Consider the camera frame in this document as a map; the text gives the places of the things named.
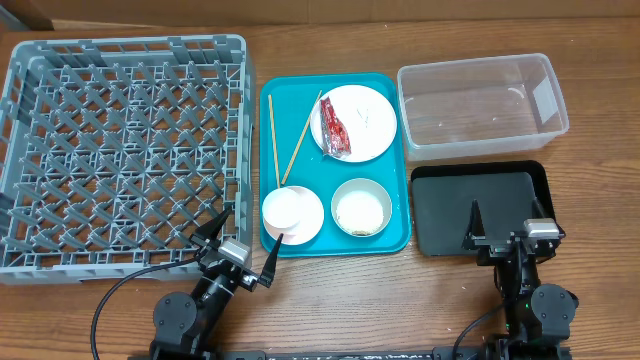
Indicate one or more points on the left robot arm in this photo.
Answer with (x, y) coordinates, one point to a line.
(184, 322)

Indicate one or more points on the small pink plate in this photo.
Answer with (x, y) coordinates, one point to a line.
(311, 221)

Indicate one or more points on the red snack wrapper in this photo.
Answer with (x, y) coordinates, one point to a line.
(336, 142)

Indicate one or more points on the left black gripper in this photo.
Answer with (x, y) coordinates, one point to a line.
(208, 231)

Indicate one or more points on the wooden chopstick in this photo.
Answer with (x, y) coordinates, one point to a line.
(274, 141)
(300, 141)

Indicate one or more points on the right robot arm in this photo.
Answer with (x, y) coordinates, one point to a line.
(537, 315)

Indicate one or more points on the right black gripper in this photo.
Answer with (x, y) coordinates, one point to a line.
(493, 249)

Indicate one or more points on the white paper cup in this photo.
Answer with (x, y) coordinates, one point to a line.
(281, 209)

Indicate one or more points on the teal serving tray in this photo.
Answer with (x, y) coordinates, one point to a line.
(293, 98)

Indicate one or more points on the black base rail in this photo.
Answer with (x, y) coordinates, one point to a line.
(437, 353)

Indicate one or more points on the large white plate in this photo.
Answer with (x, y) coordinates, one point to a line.
(367, 116)

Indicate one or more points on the grey plastic dish rack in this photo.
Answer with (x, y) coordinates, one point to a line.
(113, 151)

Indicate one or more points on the clear plastic bin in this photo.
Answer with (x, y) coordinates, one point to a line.
(480, 106)

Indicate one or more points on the white rice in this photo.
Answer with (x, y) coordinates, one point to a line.
(359, 213)

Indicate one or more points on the left wooden chopstick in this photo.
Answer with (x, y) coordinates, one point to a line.
(274, 141)

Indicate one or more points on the right wooden chopstick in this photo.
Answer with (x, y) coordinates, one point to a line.
(300, 141)

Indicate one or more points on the black plastic tray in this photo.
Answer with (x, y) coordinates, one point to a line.
(505, 193)

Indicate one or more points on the metal bowl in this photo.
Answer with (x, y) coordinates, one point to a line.
(366, 185)

